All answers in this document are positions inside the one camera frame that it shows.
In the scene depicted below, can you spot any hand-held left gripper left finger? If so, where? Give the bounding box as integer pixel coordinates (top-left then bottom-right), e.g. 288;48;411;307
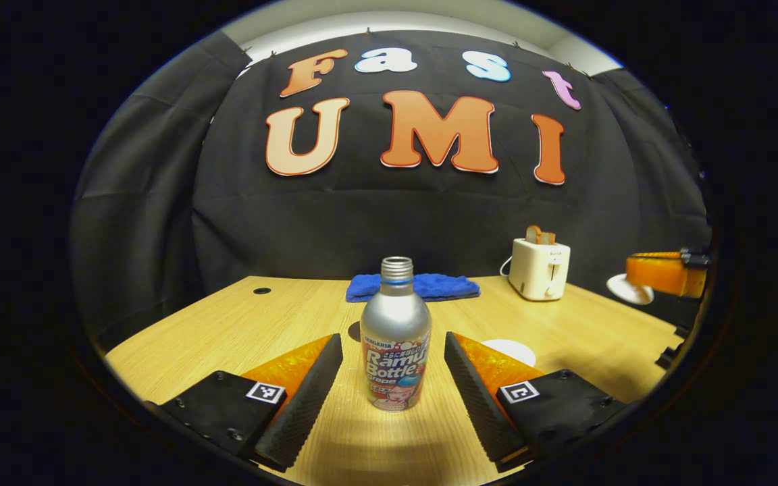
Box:
145;333;344;473

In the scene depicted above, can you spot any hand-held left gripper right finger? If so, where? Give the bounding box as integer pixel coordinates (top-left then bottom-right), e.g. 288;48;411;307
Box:
444;331;627;473

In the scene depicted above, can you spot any white teacup lid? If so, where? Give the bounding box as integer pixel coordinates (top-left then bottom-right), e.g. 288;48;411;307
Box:
606;273;655;306

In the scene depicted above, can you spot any silver water bottle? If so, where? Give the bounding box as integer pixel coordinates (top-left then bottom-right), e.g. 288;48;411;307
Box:
360;256;432;412

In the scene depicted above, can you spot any blue towel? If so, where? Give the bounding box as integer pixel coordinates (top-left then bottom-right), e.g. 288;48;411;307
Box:
346;273;481;303

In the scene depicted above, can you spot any white toaster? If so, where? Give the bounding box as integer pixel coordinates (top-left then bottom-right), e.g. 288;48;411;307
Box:
509;238;571;302

